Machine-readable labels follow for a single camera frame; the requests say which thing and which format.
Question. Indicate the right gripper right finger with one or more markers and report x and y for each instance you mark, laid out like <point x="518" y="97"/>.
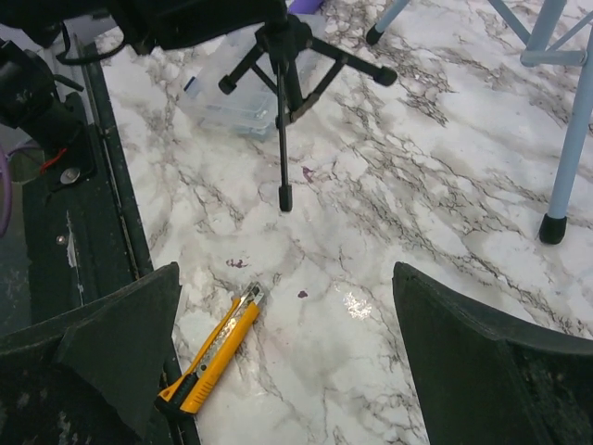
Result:
<point x="485" y="377"/>

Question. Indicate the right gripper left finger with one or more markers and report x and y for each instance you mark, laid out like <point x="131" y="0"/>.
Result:
<point x="90" y="376"/>

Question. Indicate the light blue music stand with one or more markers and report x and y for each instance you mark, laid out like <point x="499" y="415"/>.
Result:
<point x="532" y="117"/>

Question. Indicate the purple microphone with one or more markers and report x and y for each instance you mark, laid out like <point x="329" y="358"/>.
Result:
<point x="306" y="7"/>

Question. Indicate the black tripod mic stand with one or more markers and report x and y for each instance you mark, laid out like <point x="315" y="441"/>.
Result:
<point x="274" y="60"/>

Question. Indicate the yellow utility knife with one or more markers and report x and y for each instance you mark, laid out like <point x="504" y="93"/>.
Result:
<point x="188" y="393"/>

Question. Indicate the clear plastic screw box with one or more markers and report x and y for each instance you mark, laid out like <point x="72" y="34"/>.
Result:
<point x="249" y="110"/>

